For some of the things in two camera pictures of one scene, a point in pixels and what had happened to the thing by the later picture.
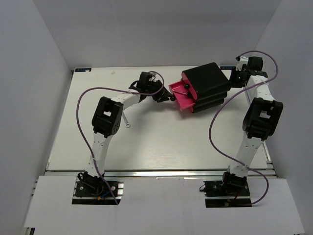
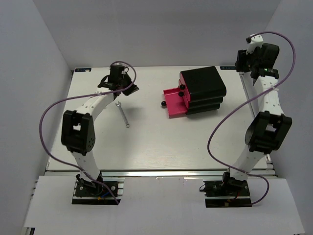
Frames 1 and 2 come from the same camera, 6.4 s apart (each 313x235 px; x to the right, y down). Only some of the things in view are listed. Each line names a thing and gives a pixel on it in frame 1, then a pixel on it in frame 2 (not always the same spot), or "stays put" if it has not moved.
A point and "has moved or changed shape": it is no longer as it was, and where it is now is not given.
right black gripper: [233, 82] -> [241, 56]
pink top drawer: [186, 80] -> [184, 85]
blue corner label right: [228, 67] stays put
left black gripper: [162, 95] -> [133, 88]
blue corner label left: [83, 69] stays put
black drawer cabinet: [211, 85] has moved or changed shape
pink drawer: [180, 92] has moved or changed shape
